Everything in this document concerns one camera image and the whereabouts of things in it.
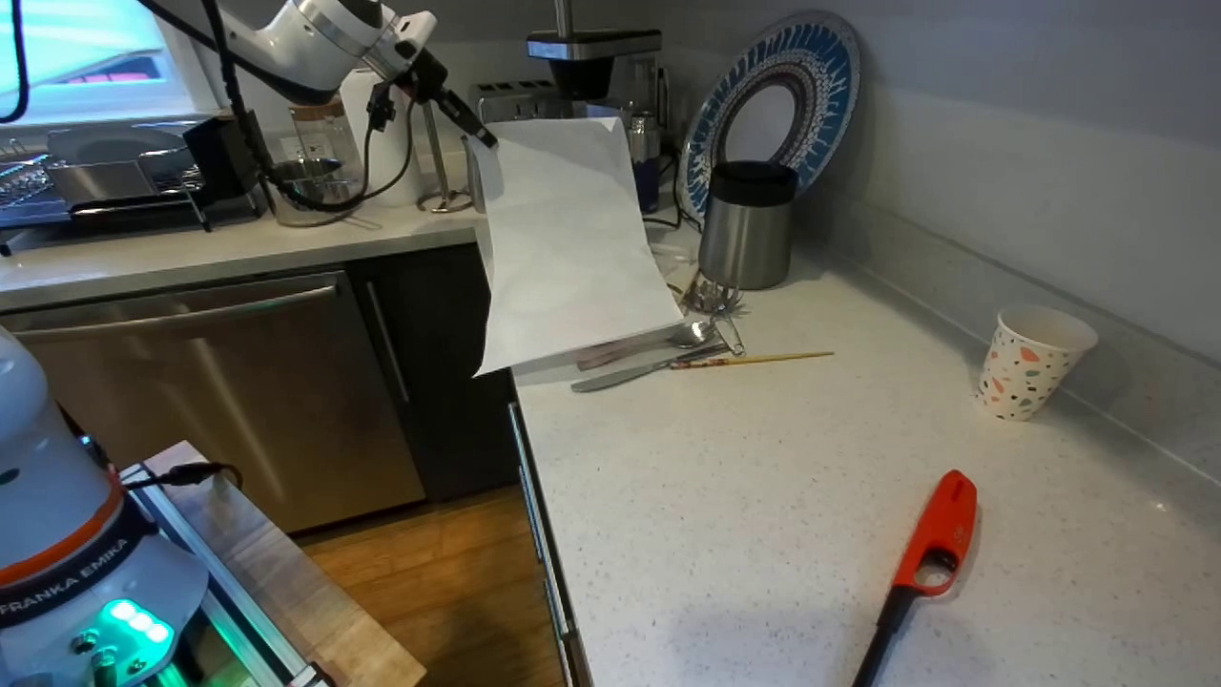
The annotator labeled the black table cable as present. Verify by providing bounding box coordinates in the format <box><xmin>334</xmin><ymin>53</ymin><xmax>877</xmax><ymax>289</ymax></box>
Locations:
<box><xmin>120</xmin><ymin>462</ymin><xmax>247</xmax><ymax>496</ymax></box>

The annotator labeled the speckled paper cup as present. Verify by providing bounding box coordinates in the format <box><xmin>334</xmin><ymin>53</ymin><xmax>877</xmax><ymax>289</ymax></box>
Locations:
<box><xmin>973</xmin><ymin>301</ymin><xmax>1103</xmax><ymax>428</ymax></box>

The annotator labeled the steel thermal carafe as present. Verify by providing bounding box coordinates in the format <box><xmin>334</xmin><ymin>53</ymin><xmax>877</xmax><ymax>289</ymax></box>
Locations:
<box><xmin>696</xmin><ymin>160</ymin><xmax>804</xmax><ymax>295</ymax></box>

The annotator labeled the metal utensil holed handle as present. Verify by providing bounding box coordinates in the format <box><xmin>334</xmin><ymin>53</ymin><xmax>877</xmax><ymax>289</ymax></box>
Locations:
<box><xmin>569</xmin><ymin>317</ymin><xmax>724</xmax><ymax>376</ymax></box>

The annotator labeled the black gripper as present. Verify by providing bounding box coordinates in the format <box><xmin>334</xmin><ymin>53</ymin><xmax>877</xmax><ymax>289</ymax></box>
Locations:
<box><xmin>392</xmin><ymin>46</ymin><xmax>504</xmax><ymax>153</ymax></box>

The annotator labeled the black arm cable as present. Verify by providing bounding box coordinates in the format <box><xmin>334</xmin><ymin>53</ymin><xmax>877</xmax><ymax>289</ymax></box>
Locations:
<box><xmin>135</xmin><ymin>0</ymin><xmax>425</xmax><ymax>216</ymax></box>

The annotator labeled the bright window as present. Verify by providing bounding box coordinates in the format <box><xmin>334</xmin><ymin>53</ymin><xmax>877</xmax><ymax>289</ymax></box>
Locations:
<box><xmin>0</xmin><ymin>0</ymin><xmax>213</xmax><ymax>134</ymax></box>

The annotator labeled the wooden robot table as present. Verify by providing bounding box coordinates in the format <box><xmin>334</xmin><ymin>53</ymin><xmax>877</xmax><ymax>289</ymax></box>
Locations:
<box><xmin>120</xmin><ymin>440</ymin><xmax>433</xmax><ymax>687</ymax></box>

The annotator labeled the blue white decorative plate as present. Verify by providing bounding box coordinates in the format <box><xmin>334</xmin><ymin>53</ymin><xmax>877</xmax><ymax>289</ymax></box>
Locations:
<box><xmin>677</xmin><ymin>12</ymin><xmax>868</xmax><ymax>233</ymax></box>

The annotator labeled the glass jar wooden lid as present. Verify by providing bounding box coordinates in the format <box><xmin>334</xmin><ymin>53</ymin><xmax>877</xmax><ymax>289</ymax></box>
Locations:
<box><xmin>287</xmin><ymin>99</ymin><xmax>368</xmax><ymax>175</ymax></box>

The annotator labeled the black box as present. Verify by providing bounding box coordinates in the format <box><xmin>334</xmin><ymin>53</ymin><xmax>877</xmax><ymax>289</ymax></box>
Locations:
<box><xmin>185</xmin><ymin>109</ymin><xmax>271</xmax><ymax>233</ymax></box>

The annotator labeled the black silver coffee maker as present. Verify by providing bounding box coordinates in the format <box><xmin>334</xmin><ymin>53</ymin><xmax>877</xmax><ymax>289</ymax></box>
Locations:
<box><xmin>523</xmin><ymin>0</ymin><xmax>680</xmax><ymax>214</ymax></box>

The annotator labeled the thin wooden stick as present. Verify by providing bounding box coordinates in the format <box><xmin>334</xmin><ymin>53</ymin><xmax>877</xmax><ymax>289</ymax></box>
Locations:
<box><xmin>709</xmin><ymin>347</ymin><xmax>839</xmax><ymax>373</ymax></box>

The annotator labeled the narrow dark cabinet door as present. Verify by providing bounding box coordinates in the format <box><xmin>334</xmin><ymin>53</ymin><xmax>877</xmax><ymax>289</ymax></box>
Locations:
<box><xmin>346</xmin><ymin>239</ymin><xmax>519</xmax><ymax>504</ymax></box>

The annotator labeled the metal paper towel holder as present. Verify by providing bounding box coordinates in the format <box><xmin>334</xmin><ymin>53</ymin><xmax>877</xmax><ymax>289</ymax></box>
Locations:
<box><xmin>407</xmin><ymin>96</ymin><xmax>479</xmax><ymax>216</ymax></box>

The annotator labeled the silver toaster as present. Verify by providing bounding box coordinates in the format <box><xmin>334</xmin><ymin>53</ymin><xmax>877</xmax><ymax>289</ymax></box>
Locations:
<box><xmin>465</xmin><ymin>77</ymin><xmax>573</xmax><ymax>134</ymax></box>

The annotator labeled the stainless steel dishwasher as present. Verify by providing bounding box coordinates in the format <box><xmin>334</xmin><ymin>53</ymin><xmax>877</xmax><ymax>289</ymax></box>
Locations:
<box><xmin>0</xmin><ymin>261</ymin><xmax>433</xmax><ymax>538</ymax></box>

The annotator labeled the red black stick lighter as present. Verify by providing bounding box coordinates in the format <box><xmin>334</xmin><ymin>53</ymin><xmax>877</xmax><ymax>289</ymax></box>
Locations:
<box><xmin>853</xmin><ymin>465</ymin><xmax>984</xmax><ymax>687</ymax></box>

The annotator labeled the white paper towel sheet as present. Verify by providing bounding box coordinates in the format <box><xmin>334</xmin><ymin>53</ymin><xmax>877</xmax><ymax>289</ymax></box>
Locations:
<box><xmin>471</xmin><ymin>113</ymin><xmax>691</xmax><ymax>380</ymax></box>

